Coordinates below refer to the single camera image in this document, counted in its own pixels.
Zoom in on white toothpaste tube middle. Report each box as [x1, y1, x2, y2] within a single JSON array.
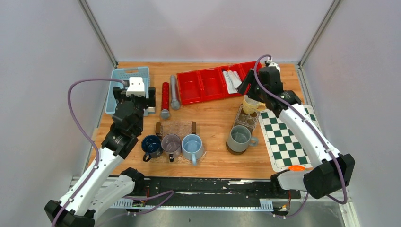
[[227, 70, 241, 89]]

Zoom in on red glitter microphone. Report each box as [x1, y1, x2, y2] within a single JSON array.
[[160, 82, 170, 120]]

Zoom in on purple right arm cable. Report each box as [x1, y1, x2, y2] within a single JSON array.
[[253, 54, 349, 219]]

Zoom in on grey green mug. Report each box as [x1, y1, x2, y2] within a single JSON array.
[[226, 125, 259, 155]]

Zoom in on grey toothpaste tube right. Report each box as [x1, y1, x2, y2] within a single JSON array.
[[233, 71, 242, 84]]

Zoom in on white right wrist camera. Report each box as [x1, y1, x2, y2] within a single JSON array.
[[265, 60, 280, 71]]

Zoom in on white toy brick block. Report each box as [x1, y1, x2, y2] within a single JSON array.
[[147, 107, 156, 114]]

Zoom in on clear textured plastic sheet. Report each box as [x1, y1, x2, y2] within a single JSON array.
[[232, 105, 260, 133]]

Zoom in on purple grey mug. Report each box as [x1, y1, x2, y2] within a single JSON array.
[[161, 134, 182, 162]]

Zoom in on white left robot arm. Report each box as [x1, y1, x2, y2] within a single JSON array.
[[44, 87, 156, 227]]

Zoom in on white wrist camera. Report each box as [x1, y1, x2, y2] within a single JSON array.
[[265, 60, 280, 71], [126, 77, 146, 97]]

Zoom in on left aluminium frame post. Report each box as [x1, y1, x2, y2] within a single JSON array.
[[78, 0, 118, 69]]

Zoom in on brown oval wooden tray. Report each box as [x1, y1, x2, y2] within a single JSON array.
[[226, 105, 260, 155]]

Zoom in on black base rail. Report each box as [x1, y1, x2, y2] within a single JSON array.
[[128, 177, 301, 209]]

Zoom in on dark blue mug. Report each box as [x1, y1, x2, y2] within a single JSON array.
[[141, 135, 163, 162]]

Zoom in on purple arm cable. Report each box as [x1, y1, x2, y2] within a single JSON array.
[[50, 78, 175, 227], [253, 54, 349, 219]]

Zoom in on silver microphone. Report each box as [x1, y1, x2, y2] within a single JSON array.
[[170, 75, 181, 110]]

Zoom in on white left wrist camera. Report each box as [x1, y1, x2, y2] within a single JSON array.
[[126, 77, 146, 97]]

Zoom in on aluminium corner frame post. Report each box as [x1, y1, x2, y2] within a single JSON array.
[[298, 0, 342, 68]]

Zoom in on light blue mug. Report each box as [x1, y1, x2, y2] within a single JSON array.
[[181, 134, 205, 166]]

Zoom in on light blue plastic basket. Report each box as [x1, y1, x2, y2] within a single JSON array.
[[105, 67, 150, 116]]

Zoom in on white toothpaste tube left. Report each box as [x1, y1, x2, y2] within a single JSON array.
[[222, 70, 237, 94]]

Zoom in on white toothpaste tube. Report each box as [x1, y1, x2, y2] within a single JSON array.
[[222, 70, 237, 94], [227, 70, 241, 89]]

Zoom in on green white chessboard mat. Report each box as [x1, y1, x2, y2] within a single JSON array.
[[259, 109, 312, 173]]

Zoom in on red bin with toothpaste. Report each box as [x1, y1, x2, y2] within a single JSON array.
[[218, 63, 250, 97]]

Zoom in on cream yellow mug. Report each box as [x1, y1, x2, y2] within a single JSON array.
[[242, 95, 266, 114]]

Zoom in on orange green tape roll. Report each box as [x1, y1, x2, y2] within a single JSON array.
[[288, 165, 305, 172]]

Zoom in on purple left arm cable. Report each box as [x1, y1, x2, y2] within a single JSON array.
[[50, 78, 175, 227]]

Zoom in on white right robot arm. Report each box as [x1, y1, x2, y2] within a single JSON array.
[[237, 64, 355, 204]]

